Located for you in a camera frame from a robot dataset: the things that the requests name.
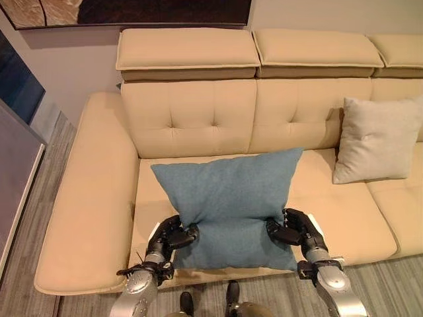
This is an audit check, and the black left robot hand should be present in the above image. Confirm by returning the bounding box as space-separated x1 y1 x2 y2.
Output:
147 214 200 256

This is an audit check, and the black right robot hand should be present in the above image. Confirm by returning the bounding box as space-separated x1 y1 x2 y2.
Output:
265 207 327 254

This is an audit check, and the blue rectangular cushion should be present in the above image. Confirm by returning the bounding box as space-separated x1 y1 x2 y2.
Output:
150 147 304 272

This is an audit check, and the beige leather sofa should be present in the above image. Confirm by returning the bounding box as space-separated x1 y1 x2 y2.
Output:
34 28 423 295

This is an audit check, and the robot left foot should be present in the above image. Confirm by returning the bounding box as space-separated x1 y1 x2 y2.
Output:
179 291 194 316

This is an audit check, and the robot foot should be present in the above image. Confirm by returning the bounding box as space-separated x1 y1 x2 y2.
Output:
179 291 194 316
226 280 241 310

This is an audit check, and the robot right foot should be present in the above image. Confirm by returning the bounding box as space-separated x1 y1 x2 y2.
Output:
226 280 241 310

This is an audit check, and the light grey square cushion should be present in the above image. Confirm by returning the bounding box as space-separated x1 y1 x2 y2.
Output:
332 96 423 185

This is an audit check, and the grey cabinet with white edge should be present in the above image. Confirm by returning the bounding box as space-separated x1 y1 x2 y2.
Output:
0 98 48 265

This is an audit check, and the framed brown wall painting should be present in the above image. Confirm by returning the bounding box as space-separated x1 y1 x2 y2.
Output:
0 0 252 31

